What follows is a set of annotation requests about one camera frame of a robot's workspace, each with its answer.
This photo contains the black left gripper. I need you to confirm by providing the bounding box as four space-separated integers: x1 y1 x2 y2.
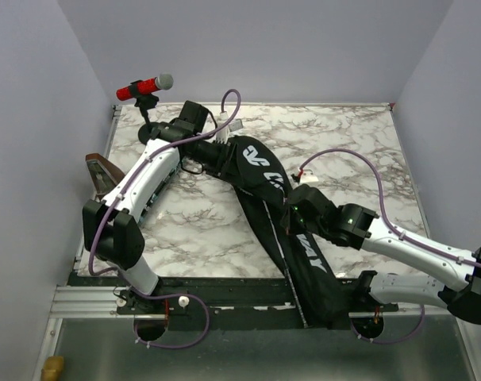
185 139 245 187

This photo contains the black racket bag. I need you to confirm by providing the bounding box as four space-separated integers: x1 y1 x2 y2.
219 136 366 329

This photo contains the silver badminton racket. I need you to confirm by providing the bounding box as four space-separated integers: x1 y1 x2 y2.
263 201 309 329

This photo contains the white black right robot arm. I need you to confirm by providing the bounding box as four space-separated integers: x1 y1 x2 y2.
282 184 481 325

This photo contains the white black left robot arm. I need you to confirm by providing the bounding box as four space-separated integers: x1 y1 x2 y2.
82 101 236 314

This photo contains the red microphone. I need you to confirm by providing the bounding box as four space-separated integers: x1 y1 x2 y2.
116 73 174 102

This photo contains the brown wooden metronome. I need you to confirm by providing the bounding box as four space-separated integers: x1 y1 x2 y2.
85 152 125 200

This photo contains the brass floor fitting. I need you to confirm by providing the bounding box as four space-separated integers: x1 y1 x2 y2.
40 356 64 381

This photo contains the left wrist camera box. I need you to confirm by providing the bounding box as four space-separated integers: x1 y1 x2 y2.
214 111 244 143

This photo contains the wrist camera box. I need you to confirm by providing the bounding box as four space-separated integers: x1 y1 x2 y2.
291 169 320 185
214 111 244 143

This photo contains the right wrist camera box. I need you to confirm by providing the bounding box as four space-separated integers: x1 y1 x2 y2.
291 169 320 185

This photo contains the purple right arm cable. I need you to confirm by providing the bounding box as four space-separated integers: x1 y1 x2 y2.
294 148 481 345

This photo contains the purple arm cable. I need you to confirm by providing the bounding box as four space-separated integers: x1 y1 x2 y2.
294 148 481 345
88 89 242 350

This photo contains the black table edge rail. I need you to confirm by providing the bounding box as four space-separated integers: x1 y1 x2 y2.
68 273 398 340

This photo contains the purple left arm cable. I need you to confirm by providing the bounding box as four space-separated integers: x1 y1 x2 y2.
88 89 242 350

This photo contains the aluminium frame rail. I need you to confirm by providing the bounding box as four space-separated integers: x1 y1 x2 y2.
50 286 117 319

